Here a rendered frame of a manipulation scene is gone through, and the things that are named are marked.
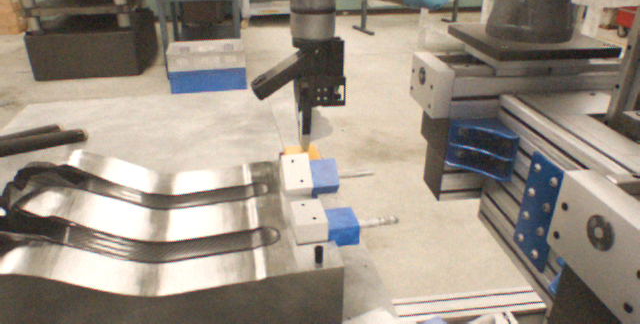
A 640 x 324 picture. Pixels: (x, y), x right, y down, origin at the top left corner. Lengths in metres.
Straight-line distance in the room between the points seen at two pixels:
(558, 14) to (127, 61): 3.96
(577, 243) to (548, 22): 0.47
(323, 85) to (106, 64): 3.84
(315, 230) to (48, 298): 0.27
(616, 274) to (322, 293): 0.28
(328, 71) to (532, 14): 0.36
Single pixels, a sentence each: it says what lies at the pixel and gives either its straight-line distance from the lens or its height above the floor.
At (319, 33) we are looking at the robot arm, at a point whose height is 1.06.
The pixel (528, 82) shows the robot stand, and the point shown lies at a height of 0.97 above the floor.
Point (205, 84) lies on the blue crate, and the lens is 3.74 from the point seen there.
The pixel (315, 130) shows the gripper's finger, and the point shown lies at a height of 0.89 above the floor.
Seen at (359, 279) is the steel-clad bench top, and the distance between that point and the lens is 0.62.
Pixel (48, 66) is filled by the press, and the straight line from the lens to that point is 4.67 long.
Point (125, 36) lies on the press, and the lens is 4.43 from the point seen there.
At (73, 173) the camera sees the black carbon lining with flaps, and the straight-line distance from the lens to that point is 0.66.
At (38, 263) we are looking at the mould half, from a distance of 0.52.
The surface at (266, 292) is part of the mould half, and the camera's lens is 0.51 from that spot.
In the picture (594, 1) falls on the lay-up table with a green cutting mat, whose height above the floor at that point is 0.82.
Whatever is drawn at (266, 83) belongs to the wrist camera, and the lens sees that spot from 0.77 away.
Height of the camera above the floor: 1.22
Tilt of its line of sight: 26 degrees down
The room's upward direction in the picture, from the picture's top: straight up
